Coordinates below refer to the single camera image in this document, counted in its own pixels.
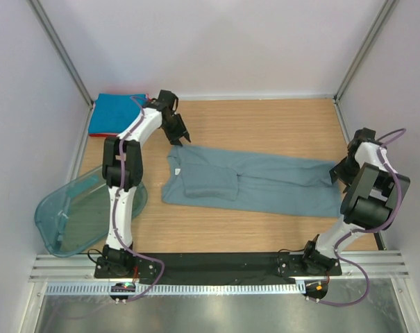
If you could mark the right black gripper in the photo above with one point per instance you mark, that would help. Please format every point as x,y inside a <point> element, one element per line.
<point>338,172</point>

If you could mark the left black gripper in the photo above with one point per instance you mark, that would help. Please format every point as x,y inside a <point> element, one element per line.
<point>179,132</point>

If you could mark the grey-blue t shirt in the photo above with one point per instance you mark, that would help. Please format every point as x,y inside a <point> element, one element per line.
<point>257,182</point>

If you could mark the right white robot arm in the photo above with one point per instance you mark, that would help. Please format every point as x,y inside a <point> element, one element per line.
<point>373,196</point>

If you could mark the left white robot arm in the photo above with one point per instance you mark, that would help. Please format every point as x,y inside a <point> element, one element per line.
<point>122,170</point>

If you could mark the folded blue t shirt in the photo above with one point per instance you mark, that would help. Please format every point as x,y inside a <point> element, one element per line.
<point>112,112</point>

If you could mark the folded red t shirt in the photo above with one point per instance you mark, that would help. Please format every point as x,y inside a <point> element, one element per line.
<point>98,135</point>

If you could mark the translucent teal plastic basket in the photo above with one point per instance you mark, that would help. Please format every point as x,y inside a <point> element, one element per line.
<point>76,216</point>

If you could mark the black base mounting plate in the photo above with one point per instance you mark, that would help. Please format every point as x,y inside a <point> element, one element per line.
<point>211,269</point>

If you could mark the left aluminium frame post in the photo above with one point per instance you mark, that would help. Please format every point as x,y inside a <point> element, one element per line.
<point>47,26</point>

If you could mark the aluminium frame post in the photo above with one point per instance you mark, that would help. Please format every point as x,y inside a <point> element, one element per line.
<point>370,38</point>
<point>47,26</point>

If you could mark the aluminium extrusion rail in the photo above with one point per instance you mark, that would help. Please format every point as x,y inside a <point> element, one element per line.
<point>377,264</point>

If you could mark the right aluminium frame post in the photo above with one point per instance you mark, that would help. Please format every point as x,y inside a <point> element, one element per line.
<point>370,38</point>

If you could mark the slotted grey cable duct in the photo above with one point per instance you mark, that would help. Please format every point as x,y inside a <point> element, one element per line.
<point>124,289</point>

